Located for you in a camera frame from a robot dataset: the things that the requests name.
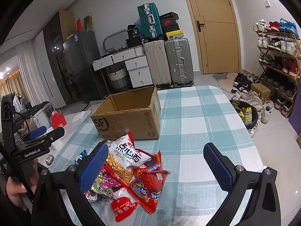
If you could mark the teal suitcase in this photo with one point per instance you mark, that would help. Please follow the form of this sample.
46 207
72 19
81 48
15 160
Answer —
150 21

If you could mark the red cookie packet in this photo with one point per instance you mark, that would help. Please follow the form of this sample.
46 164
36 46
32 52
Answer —
152 162

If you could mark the person's left hand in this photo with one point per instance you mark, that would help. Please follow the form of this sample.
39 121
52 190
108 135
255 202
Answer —
16 194

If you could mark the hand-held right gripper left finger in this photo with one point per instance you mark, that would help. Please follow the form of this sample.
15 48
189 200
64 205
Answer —
94 167

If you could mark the black and red shoe box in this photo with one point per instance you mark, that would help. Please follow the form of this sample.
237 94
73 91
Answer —
168 23

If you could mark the dark glass cabinet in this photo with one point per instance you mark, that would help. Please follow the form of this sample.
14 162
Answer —
53 51

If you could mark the pink candy packet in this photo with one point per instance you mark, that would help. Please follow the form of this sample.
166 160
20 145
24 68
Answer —
105 183

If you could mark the large red chips packet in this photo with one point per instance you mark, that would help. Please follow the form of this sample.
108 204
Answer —
150 188

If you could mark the black basket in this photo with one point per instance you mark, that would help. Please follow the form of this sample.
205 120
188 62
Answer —
134 42

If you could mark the patterned floor rug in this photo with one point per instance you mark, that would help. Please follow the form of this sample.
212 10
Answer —
94 104

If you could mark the shoe rack with shoes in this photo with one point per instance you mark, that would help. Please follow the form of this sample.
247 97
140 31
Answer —
282 44

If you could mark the red gift box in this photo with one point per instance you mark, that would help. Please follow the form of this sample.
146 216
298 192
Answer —
57 120

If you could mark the white curtain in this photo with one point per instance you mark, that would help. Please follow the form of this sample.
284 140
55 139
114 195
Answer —
30 75

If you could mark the grey refrigerator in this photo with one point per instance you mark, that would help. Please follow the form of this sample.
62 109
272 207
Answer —
82 63

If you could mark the silver suitcase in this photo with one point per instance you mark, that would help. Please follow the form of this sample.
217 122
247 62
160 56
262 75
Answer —
178 61

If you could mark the small rounded case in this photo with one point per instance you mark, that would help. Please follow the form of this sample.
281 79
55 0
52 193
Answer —
49 159

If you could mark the pile of sneakers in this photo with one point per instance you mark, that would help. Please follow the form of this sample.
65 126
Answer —
251 96

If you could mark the grey beige door mat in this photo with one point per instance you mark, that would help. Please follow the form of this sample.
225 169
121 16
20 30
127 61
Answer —
223 82

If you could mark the white dresser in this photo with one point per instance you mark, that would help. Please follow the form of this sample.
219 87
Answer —
138 73

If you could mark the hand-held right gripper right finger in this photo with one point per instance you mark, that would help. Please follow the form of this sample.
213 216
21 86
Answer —
218 167

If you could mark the white noodle snack packet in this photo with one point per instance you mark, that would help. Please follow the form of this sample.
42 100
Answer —
127 153

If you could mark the small brown cardboard box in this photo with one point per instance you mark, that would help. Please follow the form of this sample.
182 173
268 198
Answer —
259 91

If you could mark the beige curtain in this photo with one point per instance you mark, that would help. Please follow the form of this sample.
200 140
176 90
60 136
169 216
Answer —
11 87

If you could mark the red paper bag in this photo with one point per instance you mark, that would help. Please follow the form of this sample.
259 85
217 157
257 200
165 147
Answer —
80 25

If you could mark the wooden door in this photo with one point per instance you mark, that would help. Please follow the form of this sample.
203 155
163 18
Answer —
216 42

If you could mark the black and yellow shoe box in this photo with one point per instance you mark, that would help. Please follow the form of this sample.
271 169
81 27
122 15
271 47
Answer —
172 33

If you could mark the black trash bin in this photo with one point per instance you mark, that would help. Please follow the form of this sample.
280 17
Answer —
247 120

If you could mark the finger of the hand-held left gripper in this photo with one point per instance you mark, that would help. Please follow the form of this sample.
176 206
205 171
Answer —
37 131
56 133

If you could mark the purple paper bag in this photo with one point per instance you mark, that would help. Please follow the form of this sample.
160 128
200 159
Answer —
296 122

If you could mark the woven laundry basket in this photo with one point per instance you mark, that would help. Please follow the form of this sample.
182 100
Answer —
117 78

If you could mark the grey metal tube frame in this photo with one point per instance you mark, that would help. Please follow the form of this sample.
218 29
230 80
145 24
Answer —
107 38

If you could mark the beige suitcase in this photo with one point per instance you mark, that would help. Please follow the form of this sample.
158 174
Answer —
157 63

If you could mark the blue cookie packet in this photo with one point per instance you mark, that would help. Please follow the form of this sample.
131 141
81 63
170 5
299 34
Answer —
80 156

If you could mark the red and white packet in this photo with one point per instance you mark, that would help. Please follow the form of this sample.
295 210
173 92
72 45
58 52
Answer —
122 210

